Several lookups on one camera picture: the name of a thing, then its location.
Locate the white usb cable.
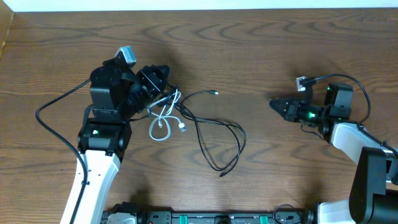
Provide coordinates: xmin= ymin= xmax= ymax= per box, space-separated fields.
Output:
xmin=146 ymin=89 xmax=187 ymax=142

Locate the black usb cable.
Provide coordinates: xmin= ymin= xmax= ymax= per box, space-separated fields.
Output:
xmin=146 ymin=85 xmax=248 ymax=178

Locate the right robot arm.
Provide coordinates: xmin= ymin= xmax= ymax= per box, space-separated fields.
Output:
xmin=269 ymin=83 xmax=397 ymax=223

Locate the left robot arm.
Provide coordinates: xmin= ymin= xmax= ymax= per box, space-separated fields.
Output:
xmin=61 ymin=58 xmax=170 ymax=223

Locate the right camera cable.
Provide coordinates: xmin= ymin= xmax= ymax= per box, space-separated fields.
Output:
xmin=303 ymin=73 xmax=398 ymax=150

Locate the camera cable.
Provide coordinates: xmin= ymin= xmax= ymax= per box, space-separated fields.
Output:
xmin=35 ymin=78 xmax=91 ymax=224
xmin=303 ymin=73 xmax=398 ymax=150

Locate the left camera cable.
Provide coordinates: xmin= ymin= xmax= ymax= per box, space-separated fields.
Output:
xmin=35 ymin=78 xmax=91 ymax=224

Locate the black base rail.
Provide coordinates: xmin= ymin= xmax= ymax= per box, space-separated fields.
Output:
xmin=99 ymin=202 xmax=317 ymax=224

